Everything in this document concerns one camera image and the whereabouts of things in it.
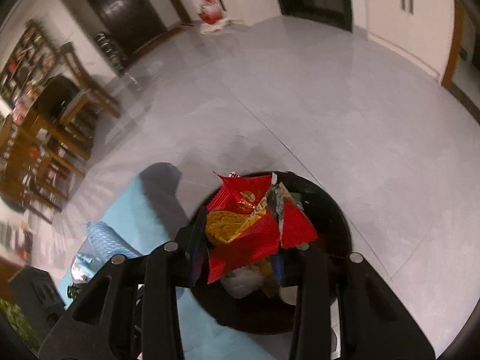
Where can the metal shoe rack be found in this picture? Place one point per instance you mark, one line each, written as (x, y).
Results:
(112, 51)

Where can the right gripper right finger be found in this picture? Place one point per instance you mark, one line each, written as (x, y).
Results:
(374, 323)

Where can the blue patterned rug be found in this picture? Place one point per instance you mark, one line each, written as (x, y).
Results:
(202, 337)

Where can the red snack bag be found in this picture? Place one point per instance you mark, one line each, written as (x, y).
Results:
(252, 218)

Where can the wooden dining table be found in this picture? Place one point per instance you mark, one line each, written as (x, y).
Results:
(54, 109)

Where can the green potted plant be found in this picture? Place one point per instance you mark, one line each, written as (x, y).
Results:
(20, 324)

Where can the wooden dining chair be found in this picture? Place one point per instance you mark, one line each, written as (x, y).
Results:
(105, 100)
(30, 171)

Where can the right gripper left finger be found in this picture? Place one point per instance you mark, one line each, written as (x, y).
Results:
(129, 309)

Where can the wall display shelf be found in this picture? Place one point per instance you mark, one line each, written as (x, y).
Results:
(29, 65)

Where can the light blue face mask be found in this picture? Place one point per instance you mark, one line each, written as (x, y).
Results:
(102, 243)

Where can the red white gift bag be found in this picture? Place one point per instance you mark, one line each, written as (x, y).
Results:
(214, 18)

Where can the dark entrance door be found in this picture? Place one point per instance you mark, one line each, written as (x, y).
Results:
(132, 23)

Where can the white plastic bag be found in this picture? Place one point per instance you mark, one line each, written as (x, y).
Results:
(242, 282)

